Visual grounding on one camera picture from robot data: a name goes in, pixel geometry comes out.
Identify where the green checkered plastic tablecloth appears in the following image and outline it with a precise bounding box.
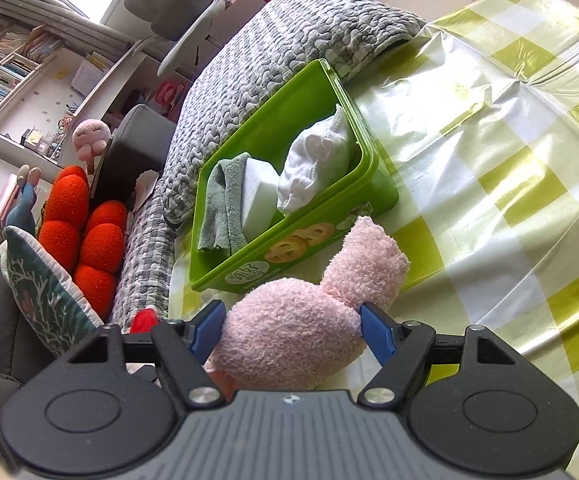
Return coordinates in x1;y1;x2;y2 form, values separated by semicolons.
169;0;579;480

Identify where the grey green towel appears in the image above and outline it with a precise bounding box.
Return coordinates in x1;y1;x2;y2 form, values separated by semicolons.
198;152;250;255

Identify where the teal coral pattern pillow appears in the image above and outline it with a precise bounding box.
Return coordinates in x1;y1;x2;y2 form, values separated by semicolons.
0;226;103;356

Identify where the santa claus plush toy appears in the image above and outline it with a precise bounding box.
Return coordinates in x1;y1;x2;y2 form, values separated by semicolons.
130;308;160;334

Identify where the blue bunny plush doll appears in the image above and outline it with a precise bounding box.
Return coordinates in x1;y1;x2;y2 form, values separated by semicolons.
5;165;42;236

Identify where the small white sponge block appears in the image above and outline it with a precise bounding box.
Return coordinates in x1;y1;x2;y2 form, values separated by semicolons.
242;157;280;242

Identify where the grey sofa armrest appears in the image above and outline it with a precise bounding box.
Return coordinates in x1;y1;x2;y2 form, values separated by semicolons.
91;104;176;205

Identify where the white desk with shelves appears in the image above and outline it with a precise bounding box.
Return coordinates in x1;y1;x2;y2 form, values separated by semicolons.
0;18;191;180

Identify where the pink octopus plush toy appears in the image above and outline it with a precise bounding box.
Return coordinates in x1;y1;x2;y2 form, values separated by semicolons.
72;119;112;174

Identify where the orange carrot plush cushion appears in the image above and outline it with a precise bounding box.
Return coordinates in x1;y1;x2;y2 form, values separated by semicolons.
38;166;128;318

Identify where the pink fluffy plush toy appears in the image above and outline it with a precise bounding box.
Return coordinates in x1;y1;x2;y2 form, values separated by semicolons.
205;217;410;391

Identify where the grey office chair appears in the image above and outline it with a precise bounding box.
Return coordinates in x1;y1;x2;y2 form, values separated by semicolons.
124;0;238;78

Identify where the grey quilted ottoman cover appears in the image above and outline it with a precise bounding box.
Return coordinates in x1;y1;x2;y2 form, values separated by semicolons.
160;0;425;226

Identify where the white paper sheet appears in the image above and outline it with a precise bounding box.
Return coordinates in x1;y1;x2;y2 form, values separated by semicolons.
132;169;160;214

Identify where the green plastic biscuit box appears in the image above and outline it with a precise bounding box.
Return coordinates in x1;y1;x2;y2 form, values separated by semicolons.
189;60;399;294

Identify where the white cloth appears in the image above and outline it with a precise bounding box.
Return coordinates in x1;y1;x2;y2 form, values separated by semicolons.
276;104;355;216

